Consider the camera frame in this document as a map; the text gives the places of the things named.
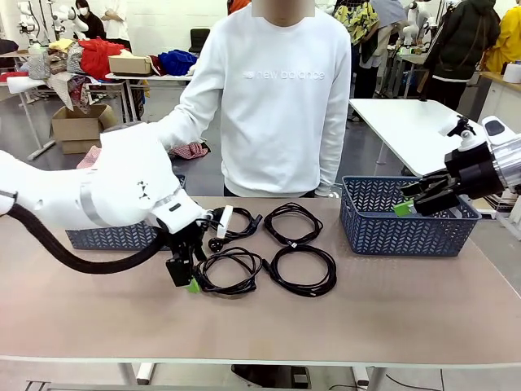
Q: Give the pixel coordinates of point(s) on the bystander in white shirt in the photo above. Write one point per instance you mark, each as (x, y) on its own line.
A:
(118, 24)

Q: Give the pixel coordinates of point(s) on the person in white sweatshirt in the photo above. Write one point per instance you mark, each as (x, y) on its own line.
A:
(277, 122)

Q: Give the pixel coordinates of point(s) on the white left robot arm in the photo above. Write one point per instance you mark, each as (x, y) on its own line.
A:
(122, 175)

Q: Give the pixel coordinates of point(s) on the bystander in yellow patterned shirt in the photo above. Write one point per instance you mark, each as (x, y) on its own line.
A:
(360, 24)

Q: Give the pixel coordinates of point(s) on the small flat cardboard box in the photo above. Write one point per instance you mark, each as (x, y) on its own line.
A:
(128, 65)

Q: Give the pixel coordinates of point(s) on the bystander in yellow jacket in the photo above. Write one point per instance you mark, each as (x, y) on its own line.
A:
(506, 40)

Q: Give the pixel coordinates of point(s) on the patterned clothes pile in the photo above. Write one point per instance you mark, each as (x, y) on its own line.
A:
(57, 65)

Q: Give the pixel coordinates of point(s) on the red cloth pile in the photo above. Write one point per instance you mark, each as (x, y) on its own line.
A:
(97, 55)

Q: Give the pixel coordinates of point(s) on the red patterned cloth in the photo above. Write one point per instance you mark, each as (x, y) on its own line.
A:
(191, 150)

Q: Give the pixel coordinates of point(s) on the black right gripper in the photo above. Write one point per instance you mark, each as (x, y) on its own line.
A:
(474, 171)

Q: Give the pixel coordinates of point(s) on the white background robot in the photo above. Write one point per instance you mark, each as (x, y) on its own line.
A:
(61, 16)
(415, 24)

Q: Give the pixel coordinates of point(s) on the white table leg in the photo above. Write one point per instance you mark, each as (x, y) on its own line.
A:
(138, 372)

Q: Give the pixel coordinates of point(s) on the bystander in black jacket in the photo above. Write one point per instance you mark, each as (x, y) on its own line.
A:
(460, 40)

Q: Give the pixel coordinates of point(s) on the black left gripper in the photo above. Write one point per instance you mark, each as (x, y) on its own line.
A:
(179, 240)

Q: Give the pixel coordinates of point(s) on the white table with clothes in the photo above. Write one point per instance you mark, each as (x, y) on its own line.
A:
(122, 77)

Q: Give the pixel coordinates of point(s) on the masked person in black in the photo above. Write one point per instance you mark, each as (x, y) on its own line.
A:
(89, 22)

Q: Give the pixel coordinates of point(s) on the blue cloth pile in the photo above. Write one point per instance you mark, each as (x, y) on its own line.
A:
(177, 61)

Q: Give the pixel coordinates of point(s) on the black office chair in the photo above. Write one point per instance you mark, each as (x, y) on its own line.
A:
(199, 40)

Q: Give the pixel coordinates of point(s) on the pink patterned cloth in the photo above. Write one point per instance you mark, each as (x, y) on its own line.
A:
(90, 159)

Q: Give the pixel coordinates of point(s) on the blue perforated plastic basket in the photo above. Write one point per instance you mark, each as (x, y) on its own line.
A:
(407, 240)
(110, 238)

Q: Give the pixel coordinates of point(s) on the person's right forearm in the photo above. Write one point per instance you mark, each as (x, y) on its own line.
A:
(183, 122)

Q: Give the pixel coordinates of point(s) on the person's left forearm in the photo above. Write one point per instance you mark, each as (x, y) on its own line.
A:
(334, 155)

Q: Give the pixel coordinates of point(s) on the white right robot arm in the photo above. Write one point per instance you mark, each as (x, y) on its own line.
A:
(509, 163)

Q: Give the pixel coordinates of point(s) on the large open cardboard box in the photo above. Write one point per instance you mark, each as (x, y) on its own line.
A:
(77, 130)

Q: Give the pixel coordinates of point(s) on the white background table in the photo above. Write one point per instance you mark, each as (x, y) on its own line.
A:
(407, 122)

